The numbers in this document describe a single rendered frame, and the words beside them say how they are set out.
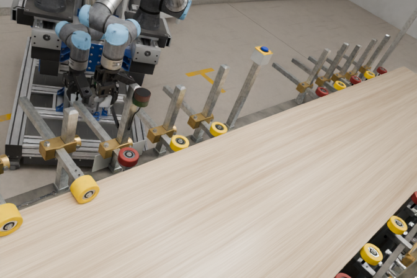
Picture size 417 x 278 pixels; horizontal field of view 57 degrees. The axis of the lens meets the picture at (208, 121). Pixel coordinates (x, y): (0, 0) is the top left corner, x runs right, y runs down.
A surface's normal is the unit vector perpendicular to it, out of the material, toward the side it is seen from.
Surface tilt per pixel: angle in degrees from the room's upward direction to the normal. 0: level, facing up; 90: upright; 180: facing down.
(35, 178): 0
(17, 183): 0
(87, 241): 0
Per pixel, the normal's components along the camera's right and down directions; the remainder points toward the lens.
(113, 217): 0.31, -0.75
